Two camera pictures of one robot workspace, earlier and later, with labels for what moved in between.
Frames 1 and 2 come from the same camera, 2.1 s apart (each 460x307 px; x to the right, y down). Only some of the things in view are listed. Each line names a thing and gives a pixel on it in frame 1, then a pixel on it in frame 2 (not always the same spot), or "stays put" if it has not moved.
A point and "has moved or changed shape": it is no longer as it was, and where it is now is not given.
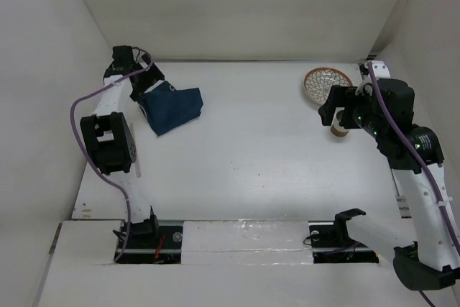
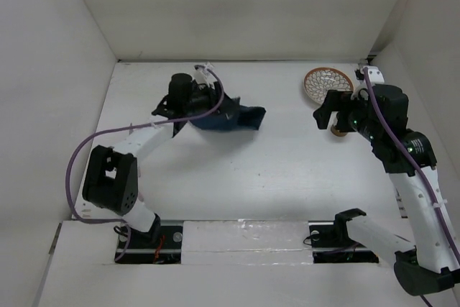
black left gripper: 152,77 -> 213,97
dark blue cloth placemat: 167,108 has moved or changed shape
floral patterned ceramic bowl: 318,82 stays put
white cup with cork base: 336,129 stays put
